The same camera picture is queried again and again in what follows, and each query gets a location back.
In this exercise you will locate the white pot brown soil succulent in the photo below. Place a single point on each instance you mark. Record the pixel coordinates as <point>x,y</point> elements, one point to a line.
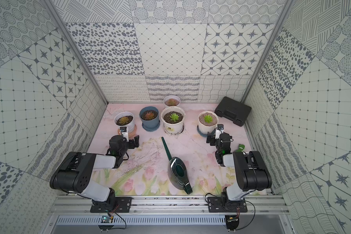
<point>207,121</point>

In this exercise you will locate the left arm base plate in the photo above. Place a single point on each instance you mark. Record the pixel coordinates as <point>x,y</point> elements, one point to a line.
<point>121,204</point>

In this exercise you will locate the blue-grey saucer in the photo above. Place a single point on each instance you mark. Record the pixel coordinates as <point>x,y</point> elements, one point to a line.
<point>207,134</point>

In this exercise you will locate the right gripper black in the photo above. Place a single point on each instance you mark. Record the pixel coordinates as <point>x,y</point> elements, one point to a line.
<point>212,138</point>

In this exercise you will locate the terracotta saucer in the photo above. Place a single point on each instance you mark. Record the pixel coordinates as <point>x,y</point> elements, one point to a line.
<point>132,134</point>

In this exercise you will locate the floral pink table mat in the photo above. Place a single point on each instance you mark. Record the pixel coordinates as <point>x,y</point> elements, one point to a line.
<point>145,172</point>

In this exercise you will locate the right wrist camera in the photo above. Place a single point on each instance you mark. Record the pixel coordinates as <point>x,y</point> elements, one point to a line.
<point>219,130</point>

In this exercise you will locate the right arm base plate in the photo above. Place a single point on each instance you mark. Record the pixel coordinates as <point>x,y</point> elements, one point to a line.
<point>219,205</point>

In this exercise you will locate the black plastic tool case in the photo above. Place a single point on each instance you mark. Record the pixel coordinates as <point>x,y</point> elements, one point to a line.
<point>233,110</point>

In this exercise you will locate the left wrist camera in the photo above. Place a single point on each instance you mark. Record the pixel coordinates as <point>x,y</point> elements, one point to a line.
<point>124,133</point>

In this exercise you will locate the large white pot green succulent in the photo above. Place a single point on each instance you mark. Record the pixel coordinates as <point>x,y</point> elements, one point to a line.
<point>173,118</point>

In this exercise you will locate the aluminium mounting rail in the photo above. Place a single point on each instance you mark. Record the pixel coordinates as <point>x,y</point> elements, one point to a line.
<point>172,205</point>

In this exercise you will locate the white pot yellow-green succulent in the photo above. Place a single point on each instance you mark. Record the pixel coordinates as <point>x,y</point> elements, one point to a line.
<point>125,119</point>

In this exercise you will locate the small green circuit board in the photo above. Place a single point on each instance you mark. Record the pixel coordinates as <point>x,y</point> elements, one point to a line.
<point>106,223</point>

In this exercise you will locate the small white pot reddish succulent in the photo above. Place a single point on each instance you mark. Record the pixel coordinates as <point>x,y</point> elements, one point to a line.
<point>171,100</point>

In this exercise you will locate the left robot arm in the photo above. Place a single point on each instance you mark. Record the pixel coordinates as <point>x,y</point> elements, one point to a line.
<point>74,173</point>

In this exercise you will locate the blue-grey pot red succulent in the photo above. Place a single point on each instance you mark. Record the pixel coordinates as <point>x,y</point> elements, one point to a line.
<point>150,118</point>

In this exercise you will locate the dark green watering can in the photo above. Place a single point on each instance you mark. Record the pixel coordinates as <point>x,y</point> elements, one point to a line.
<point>177,171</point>

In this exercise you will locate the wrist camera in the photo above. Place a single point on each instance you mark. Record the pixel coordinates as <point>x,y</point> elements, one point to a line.
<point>219,130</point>
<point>124,133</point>

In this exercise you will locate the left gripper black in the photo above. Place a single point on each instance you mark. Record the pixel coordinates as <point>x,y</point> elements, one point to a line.
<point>131,142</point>

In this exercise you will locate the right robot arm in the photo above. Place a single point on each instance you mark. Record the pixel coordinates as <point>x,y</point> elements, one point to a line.
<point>251,175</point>

